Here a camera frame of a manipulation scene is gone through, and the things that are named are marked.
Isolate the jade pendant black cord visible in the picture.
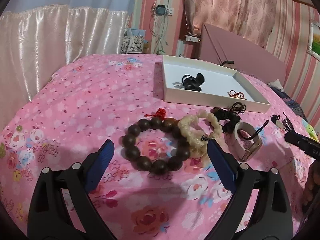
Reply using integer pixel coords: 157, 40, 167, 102
271, 114, 284, 128

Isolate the white strap wrist watch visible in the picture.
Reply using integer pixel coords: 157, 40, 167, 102
231, 121, 263, 161

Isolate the red string charm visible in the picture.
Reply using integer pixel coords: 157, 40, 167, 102
228, 90, 246, 100

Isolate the cream bead bracelet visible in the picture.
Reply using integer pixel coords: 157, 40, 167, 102
177, 112, 223, 160

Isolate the dark wooden bead bracelet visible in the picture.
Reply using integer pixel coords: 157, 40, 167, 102
121, 116, 191, 175

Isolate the black hair claw clip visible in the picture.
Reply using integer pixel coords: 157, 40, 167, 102
182, 73, 205, 92

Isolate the person's right hand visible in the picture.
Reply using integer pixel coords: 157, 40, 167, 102
302, 160, 320, 213

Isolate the dark crumpled blanket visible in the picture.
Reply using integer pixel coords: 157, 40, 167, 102
267, 79, 309, 123

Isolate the black scrunchie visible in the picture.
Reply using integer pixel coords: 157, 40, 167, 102
210, 108, 241, 134

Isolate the pink floral bed sheet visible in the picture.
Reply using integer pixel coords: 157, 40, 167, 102
0, 52, 318, 240

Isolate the pink headboard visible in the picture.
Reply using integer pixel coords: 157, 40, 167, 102
199, 24, 286, 85

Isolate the white shallow cardboard tray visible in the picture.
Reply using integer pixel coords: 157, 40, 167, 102
162, 55, 270, 113

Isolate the pink patterned curtain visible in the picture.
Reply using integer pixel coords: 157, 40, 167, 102
184, 0, 276, 47

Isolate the cream satin curtain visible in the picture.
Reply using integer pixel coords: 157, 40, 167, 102
1, 5, 129, 128

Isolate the patterned tote bag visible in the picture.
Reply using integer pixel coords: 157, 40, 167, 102
120, 28, 145, 54

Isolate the black leather cord bracelet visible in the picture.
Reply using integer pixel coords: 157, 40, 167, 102
282, 112, 297, 132

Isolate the framed wall picture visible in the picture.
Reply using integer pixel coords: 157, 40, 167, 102
307, 21, 320, 61

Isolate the wall socket with chargers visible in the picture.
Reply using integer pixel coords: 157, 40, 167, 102
151, 2, 174, 16

